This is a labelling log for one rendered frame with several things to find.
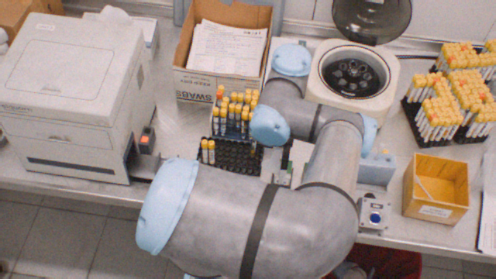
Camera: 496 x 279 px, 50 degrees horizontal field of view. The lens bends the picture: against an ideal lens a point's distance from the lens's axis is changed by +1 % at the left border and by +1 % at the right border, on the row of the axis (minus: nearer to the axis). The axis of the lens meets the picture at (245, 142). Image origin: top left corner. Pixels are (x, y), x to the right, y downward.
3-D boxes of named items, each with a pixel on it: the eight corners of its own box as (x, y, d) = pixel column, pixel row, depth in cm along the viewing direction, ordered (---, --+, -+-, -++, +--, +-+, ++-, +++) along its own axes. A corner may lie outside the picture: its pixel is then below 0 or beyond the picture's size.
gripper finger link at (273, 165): (259, 180, 122) (264, 143, 119) (284, 184, 122) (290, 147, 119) (258, 186, 119) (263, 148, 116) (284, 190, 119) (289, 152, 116)
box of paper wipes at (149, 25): (79, 53, 159) (69, 22, 149) (88, 27, 166) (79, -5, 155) (152, 59, 159) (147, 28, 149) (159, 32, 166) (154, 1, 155)
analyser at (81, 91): (23, 170, 135) (-22, 96, 111) (61, 91, 151) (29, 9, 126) (140, 188, 134) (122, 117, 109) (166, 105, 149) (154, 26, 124)
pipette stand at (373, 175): (347, 188, 136) (355, 168, 127) (347, 166, 140) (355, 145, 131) (386, 193, 135) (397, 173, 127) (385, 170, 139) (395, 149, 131)
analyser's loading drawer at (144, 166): (116, 177, 133) (113, 166, 129) (124, 155, 137) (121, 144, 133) (196, 188, 132) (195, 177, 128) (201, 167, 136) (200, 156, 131)
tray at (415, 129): (451, 146, 144) (454, 140, 142) (419, 149, 143) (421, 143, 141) (429, 97, 154) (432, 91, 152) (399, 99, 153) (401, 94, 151)
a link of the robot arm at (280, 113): (308, 134, 89) (323, 87, 95) (246, 117, 91) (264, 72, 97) (303, 159, 95) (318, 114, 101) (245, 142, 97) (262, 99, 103)
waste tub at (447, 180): (401, 216, 132) (412, 198, 123) (402, 172, 139) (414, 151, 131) (455, 228, 130) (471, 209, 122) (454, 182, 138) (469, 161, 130)
